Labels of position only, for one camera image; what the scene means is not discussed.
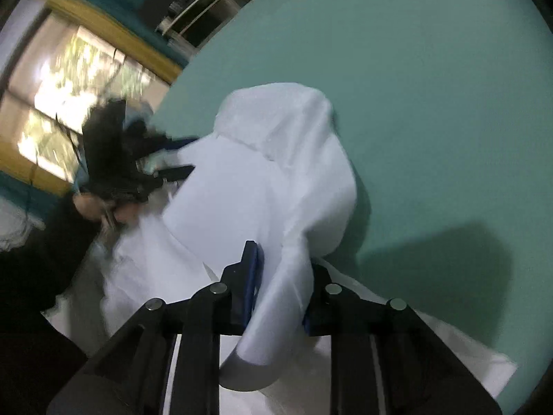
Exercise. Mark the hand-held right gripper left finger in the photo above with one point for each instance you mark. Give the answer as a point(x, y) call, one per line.
point(248, 283)

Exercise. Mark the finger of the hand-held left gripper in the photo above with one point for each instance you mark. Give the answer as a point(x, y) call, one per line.
point(173, 143)
point(173, 173)

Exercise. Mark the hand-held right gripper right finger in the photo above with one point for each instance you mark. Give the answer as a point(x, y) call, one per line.
point(312, 311)

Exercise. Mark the white garment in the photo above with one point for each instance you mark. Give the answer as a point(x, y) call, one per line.
point(268, 207)

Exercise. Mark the person's left forearm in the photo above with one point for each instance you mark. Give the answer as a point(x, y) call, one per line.
point(32, 276)

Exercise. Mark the person's left hand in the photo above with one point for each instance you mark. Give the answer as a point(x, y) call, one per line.
point(93, 207)

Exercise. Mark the dark shelf unit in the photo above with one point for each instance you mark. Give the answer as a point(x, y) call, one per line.
point(203, 4)

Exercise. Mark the teal bed sheet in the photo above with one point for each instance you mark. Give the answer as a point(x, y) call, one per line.
point(423, 116)

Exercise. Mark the window with yellow frame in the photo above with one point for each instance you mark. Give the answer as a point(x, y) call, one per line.
point(73, 99)

